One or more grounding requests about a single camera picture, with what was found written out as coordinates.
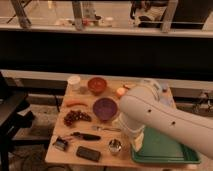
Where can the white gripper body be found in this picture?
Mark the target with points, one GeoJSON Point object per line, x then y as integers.
{"type": "Point", "coordinates": [137, 142]}

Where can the black eraser block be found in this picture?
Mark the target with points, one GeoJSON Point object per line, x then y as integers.
{"type": "Point", "coordinates": [88, 153]}

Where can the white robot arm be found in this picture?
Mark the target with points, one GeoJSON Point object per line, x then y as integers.
{"type": "Point", "coordinates": [141, 106]}

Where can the small metal cup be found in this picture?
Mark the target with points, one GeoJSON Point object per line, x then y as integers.
{"type": "Point", "coordinates": [114, 146]}

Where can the white plastic cup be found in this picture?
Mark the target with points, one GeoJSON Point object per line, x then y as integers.
{"type": "Point", "coordinates": [74, 82]}

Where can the green plastic tray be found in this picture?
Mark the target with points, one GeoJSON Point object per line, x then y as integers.
{"type": "Point", "coordinates": [160, 149]}

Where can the purple bowl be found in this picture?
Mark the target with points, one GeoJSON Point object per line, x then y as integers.
{"type": "Point", "coordinates": [105, 108]}

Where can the yellow banana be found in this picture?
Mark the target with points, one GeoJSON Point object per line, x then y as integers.
{"type": "Point", "coordinates": [129, 86]}

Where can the red-orange bowl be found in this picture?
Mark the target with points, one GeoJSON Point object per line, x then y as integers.
{"type": "Point", "coordinates": [97, 85]}

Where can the bunch of dark grapes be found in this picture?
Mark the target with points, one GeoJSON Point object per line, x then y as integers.
{"type": "Point", "coordinates": [74, 116]}

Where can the black binder clip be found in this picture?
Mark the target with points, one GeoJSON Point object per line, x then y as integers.
{"type": "Point", "coordinates": [60, 144]}

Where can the person in background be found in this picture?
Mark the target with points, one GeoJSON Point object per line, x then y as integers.
{"type": "Point", "coordinates": [148, 13]}

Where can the black handled knife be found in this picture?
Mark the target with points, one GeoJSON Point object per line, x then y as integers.
{"type": "Point", "coordinates": [84, 136]}

